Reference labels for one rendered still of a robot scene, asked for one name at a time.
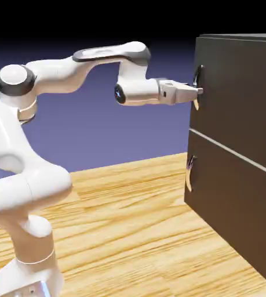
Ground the curved metal door handle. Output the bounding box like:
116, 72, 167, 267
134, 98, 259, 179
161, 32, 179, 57
185, 155, 197, 193
192, 64, 205, 110

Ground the dark brown wooden cabinet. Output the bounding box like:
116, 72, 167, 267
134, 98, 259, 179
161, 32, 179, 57
184, 34, 266, 292

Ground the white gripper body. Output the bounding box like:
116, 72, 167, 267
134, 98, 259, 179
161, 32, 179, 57
174, 81, 198, 104

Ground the dark brown cabinet door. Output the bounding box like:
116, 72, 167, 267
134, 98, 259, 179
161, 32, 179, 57
190, 37, 266, 176
184, 129, 266, 292

